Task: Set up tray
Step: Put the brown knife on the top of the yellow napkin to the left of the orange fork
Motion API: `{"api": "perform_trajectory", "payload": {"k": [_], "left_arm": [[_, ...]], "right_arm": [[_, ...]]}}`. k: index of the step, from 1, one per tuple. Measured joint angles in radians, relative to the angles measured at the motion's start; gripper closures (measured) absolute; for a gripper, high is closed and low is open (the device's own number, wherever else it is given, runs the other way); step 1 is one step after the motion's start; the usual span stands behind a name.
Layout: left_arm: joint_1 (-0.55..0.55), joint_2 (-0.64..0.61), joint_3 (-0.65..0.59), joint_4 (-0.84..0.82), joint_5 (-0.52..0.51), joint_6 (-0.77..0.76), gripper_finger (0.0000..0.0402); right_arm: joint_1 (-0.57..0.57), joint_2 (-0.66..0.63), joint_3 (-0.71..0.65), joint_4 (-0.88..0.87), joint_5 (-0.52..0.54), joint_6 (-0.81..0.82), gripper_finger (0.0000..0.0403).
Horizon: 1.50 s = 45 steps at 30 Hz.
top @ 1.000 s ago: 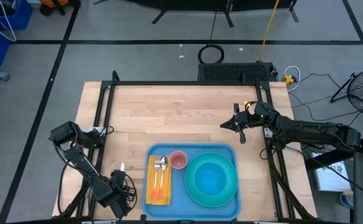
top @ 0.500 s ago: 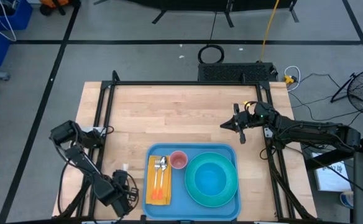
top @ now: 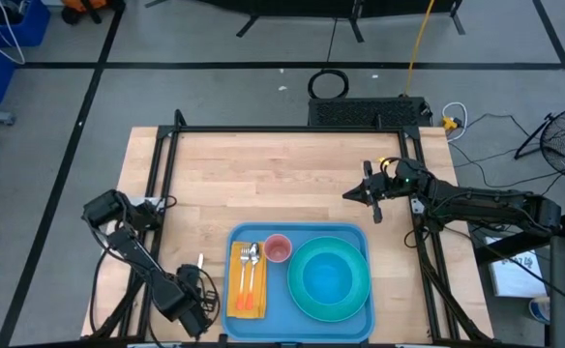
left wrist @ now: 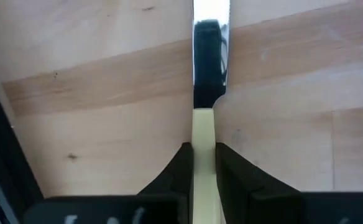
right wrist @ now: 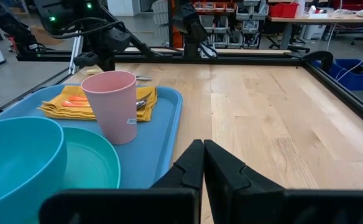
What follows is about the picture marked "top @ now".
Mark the blue plastic tray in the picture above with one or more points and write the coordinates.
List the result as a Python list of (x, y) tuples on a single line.
[(282, 319)]

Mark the black aluminium table frame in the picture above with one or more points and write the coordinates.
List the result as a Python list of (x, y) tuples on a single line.
[(287, 129)]

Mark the light blue bowl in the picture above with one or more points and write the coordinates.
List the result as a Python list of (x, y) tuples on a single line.
[(328, 278)]

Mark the white paper box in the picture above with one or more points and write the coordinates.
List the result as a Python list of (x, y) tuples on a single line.
[(514, 275)]

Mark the pink plastic cup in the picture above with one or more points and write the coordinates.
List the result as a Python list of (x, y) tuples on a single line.
[(277, 248)]

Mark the yellow power plug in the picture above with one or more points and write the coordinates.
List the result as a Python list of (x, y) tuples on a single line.
[(449, 123)]

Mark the black folding partition screen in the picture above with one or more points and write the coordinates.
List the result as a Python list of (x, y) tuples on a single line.
[(311, 6)]

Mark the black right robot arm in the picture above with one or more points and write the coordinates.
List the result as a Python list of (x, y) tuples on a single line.
[(481, 203)]

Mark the black corner clamp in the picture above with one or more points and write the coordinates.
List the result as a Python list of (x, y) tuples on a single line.
[(179, 118)]

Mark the yellow cloth napkin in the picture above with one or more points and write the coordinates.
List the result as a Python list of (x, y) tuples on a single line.
[(261, 290)]

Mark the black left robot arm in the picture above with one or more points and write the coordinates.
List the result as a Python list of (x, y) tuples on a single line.
[(137, 256)]

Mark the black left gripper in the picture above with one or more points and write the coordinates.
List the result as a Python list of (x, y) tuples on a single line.
[(193, 282)]

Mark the green round plate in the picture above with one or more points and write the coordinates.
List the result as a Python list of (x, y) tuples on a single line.
[(306, 299)]

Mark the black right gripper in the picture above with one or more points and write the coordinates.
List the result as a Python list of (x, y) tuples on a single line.
[(389, 186)]

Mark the orange and black bag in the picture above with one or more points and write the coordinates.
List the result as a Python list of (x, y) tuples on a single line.
[(89, 6)]

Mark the black perforated metal box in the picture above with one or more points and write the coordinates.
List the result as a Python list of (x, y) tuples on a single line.
[(365, 112)]

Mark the black floor fan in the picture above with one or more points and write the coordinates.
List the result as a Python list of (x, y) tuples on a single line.
[(553, 140)]

